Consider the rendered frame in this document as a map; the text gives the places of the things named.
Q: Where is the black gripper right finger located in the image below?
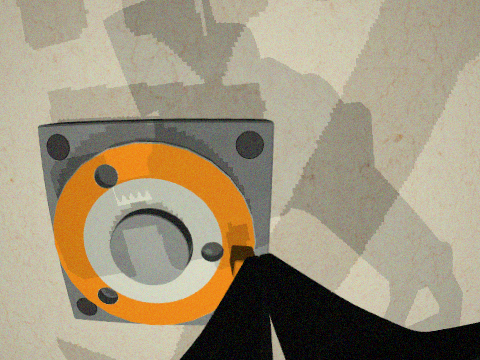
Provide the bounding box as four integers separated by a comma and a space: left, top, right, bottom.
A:
260, 253, 480, 360

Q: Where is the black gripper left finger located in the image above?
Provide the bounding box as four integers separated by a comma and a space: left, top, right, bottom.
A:
180, 256, 273, 360

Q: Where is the orange round plate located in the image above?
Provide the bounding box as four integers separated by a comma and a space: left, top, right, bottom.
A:
53, 140, 256, 325

